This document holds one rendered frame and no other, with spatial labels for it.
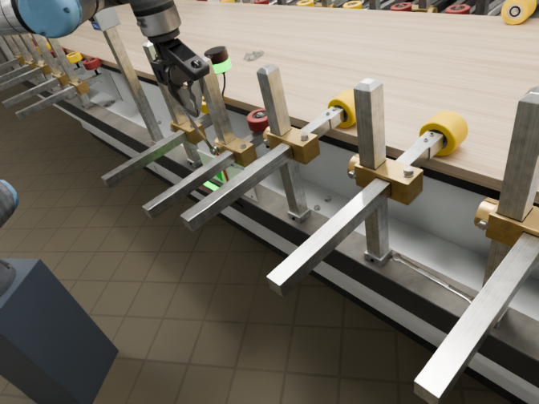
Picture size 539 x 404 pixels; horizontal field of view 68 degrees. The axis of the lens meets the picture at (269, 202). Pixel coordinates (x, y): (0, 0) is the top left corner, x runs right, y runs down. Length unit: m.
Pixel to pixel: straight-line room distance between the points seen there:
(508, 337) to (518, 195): 0.32
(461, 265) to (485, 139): 0.30
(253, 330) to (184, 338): 0.30
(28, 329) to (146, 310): 0.61
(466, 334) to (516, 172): 0.23
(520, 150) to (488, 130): 0.40
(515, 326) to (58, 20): 0.99
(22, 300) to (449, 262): 1.28
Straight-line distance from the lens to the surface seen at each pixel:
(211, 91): 1.08
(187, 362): 1.78
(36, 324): 1.60
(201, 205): 0.80
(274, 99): 0.88
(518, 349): 0.87
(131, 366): 1.88
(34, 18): 0.88
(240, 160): 1.11
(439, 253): 1.09
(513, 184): 0.65
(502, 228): 0.70
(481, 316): 0.58
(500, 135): 0.99
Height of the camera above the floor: 1.43
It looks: 39 degrees down
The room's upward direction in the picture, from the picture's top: 16 degrees counter-clockwise
